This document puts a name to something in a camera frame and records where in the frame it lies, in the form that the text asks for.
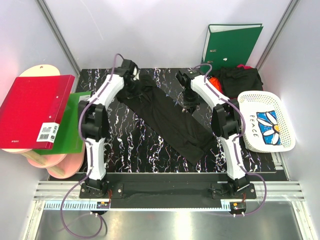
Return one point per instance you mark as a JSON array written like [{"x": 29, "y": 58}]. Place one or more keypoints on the white slotted cable duct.
[{"x": 77, "y": 205}]

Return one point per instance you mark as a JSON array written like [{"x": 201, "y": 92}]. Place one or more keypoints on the green lever arch binder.
[{"x": 229, "y": 45}]

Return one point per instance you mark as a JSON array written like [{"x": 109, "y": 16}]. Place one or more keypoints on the aluminium frame profile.
[{"x": 273, "y": 190}]

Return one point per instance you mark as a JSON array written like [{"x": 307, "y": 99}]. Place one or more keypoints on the folded dark shirts pile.
[{"x": 238, "y": 79}]

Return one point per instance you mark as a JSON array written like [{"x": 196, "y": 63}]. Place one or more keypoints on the black marbled table mat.
[{"x": 133, "y": 147}]

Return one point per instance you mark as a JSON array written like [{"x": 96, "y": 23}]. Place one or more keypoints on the black t shirt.
[{"x": 178, "y": 128}]

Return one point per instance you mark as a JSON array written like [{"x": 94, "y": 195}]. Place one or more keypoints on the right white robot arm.
[{"x": 226, "y": 124}]

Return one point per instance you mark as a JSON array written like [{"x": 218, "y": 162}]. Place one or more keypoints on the green plastic folder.
[{"x": 67, "y": 139}]

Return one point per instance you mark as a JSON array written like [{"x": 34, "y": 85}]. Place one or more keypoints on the orange garment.
[{"x": 216, "y": 83}]

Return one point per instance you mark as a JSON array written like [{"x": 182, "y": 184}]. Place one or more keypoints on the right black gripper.
[{"x": 190, "y": 102}]

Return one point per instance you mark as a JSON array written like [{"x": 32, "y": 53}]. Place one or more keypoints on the white printed t shirt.
[{"x": 264, "y": 126}]

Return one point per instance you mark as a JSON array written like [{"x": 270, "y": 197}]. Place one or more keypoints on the white plastic laundry basket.
[{"x": 260, "y": 101}]

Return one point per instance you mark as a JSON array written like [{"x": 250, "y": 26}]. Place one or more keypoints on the red ring binder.
[{"x": 32, "y": 111}]

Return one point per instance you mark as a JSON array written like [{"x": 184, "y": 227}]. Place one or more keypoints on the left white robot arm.
[{"x": 93, "y": 123}]

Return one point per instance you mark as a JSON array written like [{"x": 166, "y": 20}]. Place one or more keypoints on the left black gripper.
[{"x": 133, "y": 88}]

